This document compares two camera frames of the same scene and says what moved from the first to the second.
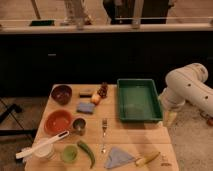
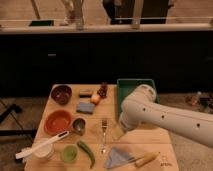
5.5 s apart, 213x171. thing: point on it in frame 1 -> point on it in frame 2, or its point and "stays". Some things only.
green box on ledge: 42,23 stays
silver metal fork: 104,125 stays
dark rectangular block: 85,95 stays
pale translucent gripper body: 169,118 -> 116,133
